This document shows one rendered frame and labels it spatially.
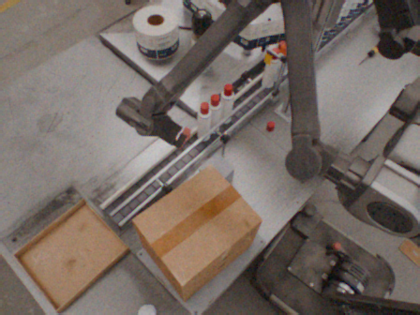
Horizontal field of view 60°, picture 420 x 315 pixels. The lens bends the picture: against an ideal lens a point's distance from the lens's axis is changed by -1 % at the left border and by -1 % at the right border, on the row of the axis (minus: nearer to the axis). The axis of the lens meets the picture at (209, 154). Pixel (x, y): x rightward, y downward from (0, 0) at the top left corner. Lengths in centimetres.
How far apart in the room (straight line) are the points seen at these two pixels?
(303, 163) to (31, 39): 290
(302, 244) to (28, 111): 147
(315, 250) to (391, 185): 128
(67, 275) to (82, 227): 17
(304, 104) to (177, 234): 52
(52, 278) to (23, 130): 66
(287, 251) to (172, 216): 104
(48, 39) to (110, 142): 192
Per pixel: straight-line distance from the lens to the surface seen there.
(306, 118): 82
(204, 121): 138
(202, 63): 90
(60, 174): 157
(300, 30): 82
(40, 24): 355
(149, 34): 170
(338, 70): 194
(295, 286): 200
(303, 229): 205
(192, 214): 110
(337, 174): 82
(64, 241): 145
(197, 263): 105
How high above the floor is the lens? 214
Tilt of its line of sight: 60 degrees down
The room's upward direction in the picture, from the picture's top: 4 degrees clockwise
